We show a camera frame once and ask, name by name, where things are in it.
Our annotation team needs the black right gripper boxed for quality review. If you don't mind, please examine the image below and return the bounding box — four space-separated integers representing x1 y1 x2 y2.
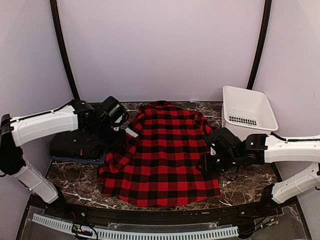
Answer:
196 152 241 173

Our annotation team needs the red black plaid shirt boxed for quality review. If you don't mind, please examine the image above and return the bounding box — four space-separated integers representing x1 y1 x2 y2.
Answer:
97 100 221 207

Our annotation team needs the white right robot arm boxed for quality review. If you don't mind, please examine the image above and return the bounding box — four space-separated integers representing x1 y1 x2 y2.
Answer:
196 127 320 217

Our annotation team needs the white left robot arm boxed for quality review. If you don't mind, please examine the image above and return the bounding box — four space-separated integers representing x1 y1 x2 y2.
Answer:
0 96 129 218

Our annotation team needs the blue checked folded shirt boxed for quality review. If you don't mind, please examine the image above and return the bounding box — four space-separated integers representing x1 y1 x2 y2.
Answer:
50 153 106 165

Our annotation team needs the black pinstripe folded shirt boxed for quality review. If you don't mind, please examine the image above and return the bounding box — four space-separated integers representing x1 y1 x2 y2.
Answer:
49 130 106 161

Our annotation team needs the white plastic basket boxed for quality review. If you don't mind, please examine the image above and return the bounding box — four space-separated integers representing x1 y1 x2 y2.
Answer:
221 86 279 141

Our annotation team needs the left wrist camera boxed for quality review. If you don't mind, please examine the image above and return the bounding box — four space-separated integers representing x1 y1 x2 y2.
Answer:
99 96 129 128

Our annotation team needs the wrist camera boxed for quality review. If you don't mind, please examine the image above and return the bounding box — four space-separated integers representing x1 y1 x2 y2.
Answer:
99 96 129 128
205 127 242 155

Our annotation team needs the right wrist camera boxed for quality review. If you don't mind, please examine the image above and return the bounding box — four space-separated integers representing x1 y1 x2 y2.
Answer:
205 127 242 155

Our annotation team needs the black front rail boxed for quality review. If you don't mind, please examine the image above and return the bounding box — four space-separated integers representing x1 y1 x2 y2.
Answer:
44 192 283 226

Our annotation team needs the white slotted cable duct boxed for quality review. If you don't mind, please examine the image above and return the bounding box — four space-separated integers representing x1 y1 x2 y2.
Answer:
32 213 239 240

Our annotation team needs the black corner frame post left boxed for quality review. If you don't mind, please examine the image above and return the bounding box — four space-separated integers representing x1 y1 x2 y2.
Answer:
49 0 80 100

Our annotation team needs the black corner frame post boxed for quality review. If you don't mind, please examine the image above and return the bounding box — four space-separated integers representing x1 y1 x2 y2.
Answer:
49 0 80 100
246 0 272 90

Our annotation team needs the black corner frame post right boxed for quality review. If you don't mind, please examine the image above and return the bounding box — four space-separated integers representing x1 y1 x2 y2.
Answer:
246 0 272 90

